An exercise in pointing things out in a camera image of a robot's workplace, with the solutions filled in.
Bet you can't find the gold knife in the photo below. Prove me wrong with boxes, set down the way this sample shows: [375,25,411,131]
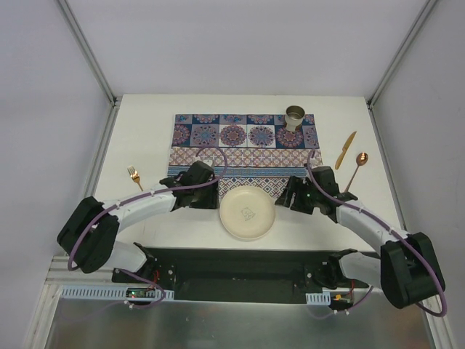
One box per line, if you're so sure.
[334,131,357,169]

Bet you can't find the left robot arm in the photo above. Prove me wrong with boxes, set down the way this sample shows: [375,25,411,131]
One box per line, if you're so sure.
[57,160,219,283]

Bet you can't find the metal cup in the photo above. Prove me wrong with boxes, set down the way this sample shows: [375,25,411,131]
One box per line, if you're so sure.
[284,105,305,132]

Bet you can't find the aluminium frame post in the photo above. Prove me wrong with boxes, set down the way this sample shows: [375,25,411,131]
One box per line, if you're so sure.
[366,0,440,110]
[55,0,118,105]

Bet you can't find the copper spoon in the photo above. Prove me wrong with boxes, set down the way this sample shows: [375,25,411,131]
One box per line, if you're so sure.
[344,152,369,192]

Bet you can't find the gold fork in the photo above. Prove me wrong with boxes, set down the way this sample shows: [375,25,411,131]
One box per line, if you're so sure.
[127,166,144,191]

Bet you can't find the cream plate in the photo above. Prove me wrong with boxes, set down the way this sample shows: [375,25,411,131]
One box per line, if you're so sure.
[219,186,276,241]

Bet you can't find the right aluminium frame post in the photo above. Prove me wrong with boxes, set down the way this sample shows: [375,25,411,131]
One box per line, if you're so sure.
[366,0,440,110]

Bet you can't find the patterned cloth placemat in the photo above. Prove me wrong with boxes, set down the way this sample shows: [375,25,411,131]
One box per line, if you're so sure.
[167,114,323,198]

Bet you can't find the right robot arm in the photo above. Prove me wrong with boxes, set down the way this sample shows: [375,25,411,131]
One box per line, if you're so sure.
[275,167,447,316]

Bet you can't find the left aluminium frame post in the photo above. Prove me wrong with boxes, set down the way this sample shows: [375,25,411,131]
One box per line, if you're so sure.
[55,0,118,105]

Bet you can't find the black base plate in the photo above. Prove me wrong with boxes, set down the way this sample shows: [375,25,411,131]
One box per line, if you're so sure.
[112,246,375,302]

